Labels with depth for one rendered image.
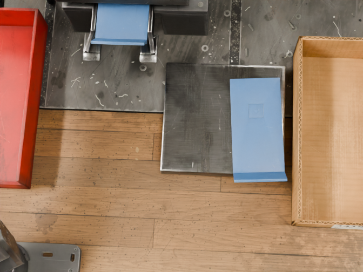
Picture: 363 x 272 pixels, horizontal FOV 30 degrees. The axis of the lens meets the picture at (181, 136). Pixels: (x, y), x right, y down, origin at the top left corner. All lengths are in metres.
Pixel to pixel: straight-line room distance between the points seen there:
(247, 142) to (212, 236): 0.14
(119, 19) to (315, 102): 0.30
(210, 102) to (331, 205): 0.22
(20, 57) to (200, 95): 0.28
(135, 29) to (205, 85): 0.13
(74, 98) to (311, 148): 0.35
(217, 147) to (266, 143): 0.07
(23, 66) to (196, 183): 0.31
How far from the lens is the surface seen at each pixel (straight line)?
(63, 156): 0.98
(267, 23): 1.02
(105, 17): 0.94
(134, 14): 0.94
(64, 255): 0.95
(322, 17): 1.04
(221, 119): 0.95
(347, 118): 0.98
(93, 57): 0.93
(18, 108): 1.01
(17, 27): 1.06
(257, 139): 0.94
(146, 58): 0.91
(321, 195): 0.95
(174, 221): 0.94
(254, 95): 0.96
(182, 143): 0.94
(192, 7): 0.94
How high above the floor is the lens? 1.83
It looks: 75 degrees down
